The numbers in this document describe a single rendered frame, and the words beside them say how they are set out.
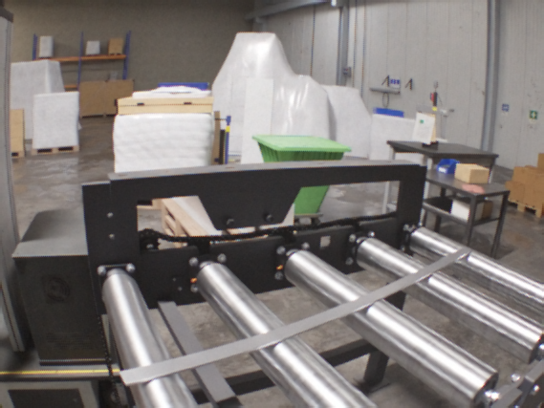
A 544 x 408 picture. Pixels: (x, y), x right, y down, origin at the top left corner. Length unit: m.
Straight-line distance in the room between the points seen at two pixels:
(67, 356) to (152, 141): 3.25
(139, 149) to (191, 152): 0.62
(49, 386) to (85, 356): 0.23
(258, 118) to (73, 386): 3.99
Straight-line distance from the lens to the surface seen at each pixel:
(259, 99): 4.95
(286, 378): 0.82
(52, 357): 1.77
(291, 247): 1.38
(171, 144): 4.53
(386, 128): 7.98
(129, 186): 1.13
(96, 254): 1.19
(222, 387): 0.94
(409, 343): 0.96
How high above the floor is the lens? 1.42
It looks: 15 degrees down
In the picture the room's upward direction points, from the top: 4 degrees clockwise
